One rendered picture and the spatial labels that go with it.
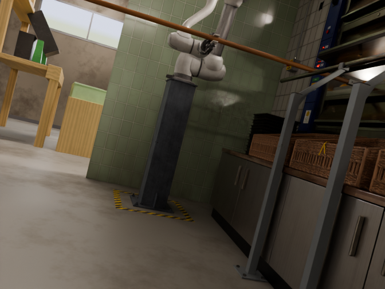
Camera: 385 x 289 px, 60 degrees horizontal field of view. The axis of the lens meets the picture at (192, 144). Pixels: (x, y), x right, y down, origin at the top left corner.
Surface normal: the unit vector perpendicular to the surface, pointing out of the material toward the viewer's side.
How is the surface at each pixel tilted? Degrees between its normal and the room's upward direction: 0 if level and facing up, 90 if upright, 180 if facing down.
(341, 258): 90
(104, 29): 90
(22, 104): 90
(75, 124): 90
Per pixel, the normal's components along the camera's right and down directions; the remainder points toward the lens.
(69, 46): 0.26, 0.09
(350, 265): -0.95, -0.23
